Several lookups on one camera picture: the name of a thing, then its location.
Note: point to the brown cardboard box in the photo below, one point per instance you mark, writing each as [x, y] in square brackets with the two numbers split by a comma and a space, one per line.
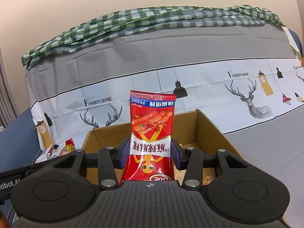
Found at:
[106, 135]

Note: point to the clear round biscuit packet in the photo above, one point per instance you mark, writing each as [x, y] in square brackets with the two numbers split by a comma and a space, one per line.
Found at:
[70, 147]

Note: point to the grey curtain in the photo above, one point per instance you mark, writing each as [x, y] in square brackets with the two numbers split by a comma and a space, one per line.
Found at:
[7, 95]

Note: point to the blue sofa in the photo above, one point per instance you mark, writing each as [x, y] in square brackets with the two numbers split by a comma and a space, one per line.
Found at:
[16, 135]

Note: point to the red spicy snack packet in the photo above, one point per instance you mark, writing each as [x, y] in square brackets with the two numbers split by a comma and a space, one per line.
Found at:
[149, 128]

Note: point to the green checked cloth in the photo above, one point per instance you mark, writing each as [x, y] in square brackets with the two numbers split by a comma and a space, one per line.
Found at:
[142, 16]

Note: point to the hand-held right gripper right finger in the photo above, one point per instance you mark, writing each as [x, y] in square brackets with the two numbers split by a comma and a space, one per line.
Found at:
[177, 154]

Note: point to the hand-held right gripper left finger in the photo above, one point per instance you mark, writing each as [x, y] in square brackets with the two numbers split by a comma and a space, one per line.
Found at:
[124, 153]

